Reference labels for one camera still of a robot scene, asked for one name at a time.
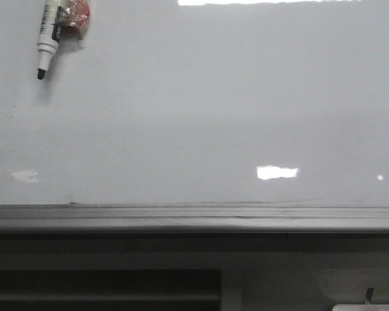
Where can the grey aluminium whiteboard tray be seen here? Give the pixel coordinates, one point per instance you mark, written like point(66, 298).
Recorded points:
point(190, 218)

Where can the white black whiteboard marker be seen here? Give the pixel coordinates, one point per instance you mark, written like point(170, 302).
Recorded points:
point(49, 35)

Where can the white marker holder tray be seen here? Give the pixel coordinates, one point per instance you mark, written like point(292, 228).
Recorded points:
point(365, 306)

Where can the white glossy whiteboard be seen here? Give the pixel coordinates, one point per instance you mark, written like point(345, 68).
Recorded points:
point(280, 104)

